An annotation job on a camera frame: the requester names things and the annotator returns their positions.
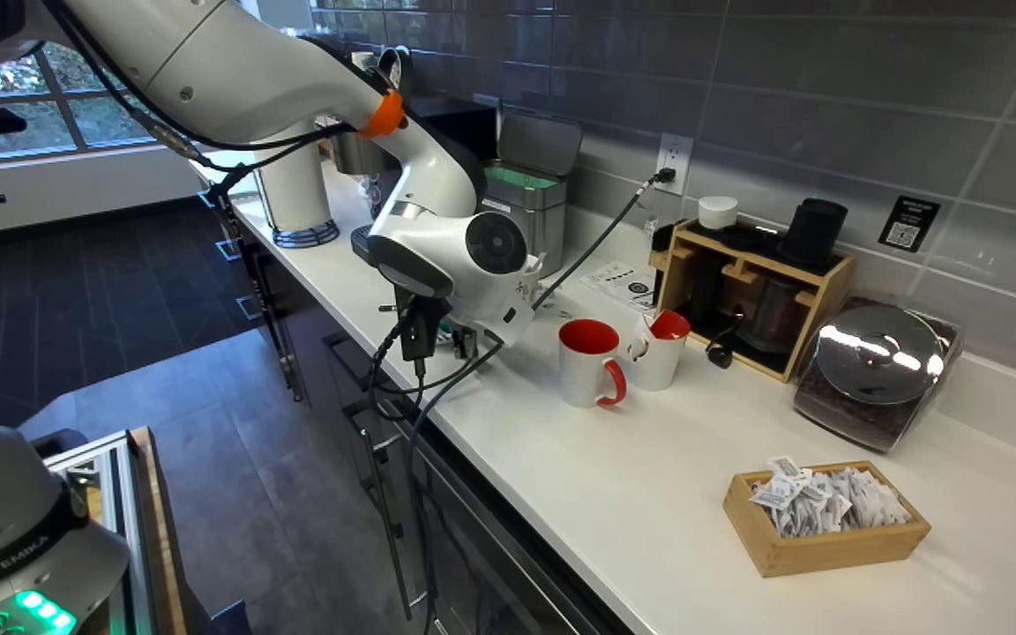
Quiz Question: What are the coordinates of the aluminium frame cart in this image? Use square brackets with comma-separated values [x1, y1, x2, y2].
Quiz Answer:
[42, 422, 194, 635]

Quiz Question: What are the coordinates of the white mug with red handle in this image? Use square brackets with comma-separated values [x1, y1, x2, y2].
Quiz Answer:
[555, 314, 632, 411]

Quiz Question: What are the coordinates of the wooden coffee organizer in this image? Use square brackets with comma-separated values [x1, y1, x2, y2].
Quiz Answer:
[647, 221, 860, 383]

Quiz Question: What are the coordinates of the pile of white sugar packets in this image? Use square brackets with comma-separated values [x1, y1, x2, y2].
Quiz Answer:
[747, 454, 914, 541]

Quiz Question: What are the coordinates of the small black knob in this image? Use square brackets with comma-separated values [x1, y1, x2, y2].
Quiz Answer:
[703, 335, 742, 371]

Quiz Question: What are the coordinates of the metal box with green lid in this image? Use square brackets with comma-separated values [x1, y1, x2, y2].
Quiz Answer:
[482, 163, 571, 275]

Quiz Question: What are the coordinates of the small white cup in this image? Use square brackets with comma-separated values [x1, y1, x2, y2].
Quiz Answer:
[696, 194, 742, 233]

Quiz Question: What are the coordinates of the wooden box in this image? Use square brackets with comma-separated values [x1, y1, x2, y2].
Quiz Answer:
[720, 454, 933, 582]

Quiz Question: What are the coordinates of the white wall outlet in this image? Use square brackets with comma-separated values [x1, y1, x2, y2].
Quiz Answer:
[651, 130, 698, 196]

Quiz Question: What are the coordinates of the grey robot base with light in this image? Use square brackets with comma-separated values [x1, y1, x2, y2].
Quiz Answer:
[0, 250, 132, 635]

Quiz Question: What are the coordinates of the black hanging cable bundle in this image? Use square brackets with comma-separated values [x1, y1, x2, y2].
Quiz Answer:
[357, 329, 508, 619]

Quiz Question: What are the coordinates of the black appliance box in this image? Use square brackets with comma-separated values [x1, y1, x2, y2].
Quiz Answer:
[408, 94, 499, 169]

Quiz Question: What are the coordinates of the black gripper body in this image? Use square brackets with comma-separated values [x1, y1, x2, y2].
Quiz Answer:
[393, 288, 453, 365]

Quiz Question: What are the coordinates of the black cup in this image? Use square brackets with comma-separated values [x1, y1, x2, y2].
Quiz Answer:
[784, 194, 850, 275]

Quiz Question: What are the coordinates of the window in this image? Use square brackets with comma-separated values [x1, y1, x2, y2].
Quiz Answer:
[0, 40, 167, 167]

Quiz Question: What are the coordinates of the printed paper sheet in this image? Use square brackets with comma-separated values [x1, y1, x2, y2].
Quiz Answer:
[590, 262, 658, 314]

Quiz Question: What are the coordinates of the white mug with red inside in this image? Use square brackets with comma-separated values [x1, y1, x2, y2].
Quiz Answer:
[627, 307, 696, 390]

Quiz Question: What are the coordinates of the black wall plate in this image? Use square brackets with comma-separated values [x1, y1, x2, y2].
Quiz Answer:
[873, 191, 944, 255]

